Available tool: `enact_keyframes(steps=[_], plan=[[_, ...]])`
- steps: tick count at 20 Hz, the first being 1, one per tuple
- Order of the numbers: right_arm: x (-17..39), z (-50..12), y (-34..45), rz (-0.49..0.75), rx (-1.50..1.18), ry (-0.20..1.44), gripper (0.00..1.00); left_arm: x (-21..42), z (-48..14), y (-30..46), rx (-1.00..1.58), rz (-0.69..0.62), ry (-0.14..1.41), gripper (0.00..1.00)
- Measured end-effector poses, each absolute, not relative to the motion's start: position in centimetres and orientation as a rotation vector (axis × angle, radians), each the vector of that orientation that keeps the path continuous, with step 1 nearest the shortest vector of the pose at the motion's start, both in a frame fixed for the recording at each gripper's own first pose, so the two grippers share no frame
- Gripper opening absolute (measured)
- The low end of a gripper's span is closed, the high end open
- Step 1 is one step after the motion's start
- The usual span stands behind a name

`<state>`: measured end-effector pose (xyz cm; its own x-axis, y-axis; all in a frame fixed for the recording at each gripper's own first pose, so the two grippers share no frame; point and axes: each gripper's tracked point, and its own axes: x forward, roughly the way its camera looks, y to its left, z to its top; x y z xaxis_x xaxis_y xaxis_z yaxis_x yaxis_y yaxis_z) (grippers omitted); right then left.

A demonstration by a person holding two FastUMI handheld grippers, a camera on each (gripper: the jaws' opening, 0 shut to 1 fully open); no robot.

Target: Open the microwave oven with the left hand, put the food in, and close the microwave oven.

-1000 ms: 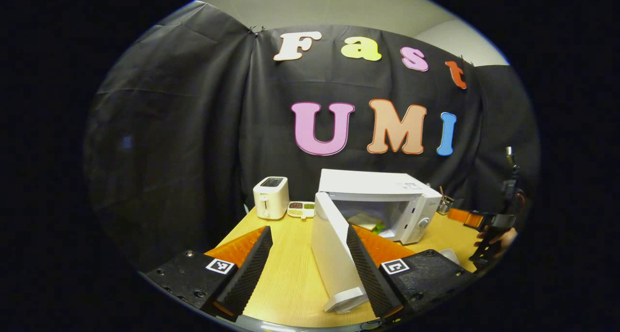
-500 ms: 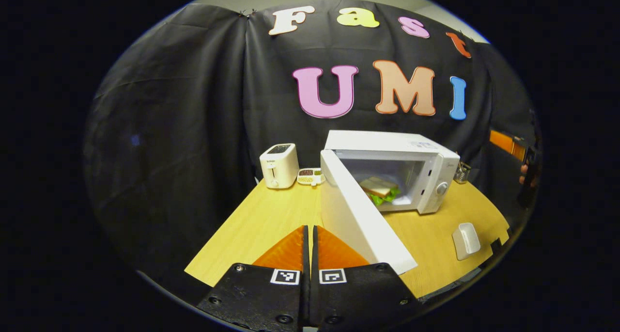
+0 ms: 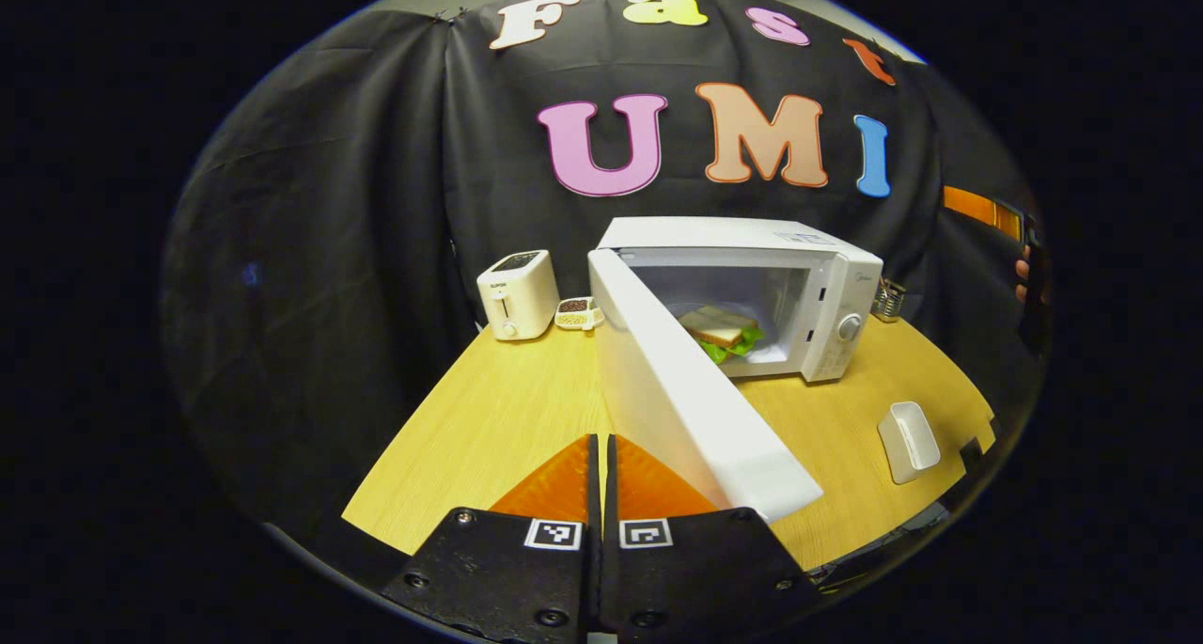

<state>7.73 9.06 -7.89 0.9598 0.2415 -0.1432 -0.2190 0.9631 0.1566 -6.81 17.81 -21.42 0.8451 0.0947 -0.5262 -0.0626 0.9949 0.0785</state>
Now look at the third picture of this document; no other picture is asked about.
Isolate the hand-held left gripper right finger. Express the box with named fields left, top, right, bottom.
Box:
left=601, top=434, right=819, bottom=640

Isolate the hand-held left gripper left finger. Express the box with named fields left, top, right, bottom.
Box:
left=381, top=434, right=602, bottom=644

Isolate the white microwave oven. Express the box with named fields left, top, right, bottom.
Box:
left=587, top=216, right=884, bottom=525

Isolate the toast and lettuce sandwich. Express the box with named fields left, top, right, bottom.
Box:
left=679, top=306, right=765, bottom=365

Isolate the white rectangular plastic tray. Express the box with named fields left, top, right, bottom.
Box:
left=877, top=401, right=942, bottom=485

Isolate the small dish of beans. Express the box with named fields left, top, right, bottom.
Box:
left=555, top=296, right=605, bottom=332

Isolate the white toaster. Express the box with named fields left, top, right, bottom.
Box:
left=477, top=250, right=561, bottom=342

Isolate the black backdrop cloth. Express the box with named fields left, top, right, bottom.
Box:
left=160, top=0, right=1049, bottom=551

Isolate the wire mesh holder with sticks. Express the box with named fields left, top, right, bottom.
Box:
left=872, top=277, right=908, bottom=322

